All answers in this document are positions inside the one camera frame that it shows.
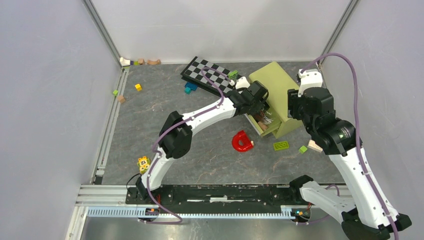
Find clear plastic wrapper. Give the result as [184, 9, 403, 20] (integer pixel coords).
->
[255, 110, 274, 125]

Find foundation bottle with grey cap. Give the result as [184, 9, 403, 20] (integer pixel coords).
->
[257, 121, 268, 131]

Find green drawer cabinet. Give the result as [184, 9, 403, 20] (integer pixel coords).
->
[246, 61, 303, 139]

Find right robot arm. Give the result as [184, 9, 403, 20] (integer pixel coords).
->
[287, 87, 412, 240]

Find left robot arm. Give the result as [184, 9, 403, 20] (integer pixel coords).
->
[136, 81, 269, 204]

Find green toy figure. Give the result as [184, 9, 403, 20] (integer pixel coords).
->
[227, 70, 239, 81]

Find cream toy brick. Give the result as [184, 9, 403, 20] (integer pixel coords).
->
[307, 139, 323, 153]

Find red toy magnet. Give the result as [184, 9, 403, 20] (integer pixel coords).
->
[231, 130, 254, 153]

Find small green block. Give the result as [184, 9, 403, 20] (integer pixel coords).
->
[298, 145, 308, 154]

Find lime green toy brick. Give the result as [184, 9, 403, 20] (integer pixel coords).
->
[272, 141, 290, 152]

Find blue toy brick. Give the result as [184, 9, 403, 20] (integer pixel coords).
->
[184, 82, 198, 91]

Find teal toy block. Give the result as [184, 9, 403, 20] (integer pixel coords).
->
[184, 87, 192, 95]

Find black white chessboard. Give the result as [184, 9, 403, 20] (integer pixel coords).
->
[180, 56, 233, 97]

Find yellow number toy block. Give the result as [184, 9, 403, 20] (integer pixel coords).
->
[137, 156, 151, 175]

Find small wooden cube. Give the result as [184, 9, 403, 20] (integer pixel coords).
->
[117, 95, 126, 104]

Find wooden blocks in corner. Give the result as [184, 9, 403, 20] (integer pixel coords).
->
[119, 57, 162, 68]

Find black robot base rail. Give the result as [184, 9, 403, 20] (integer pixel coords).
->
[125, 183, 323, 215]

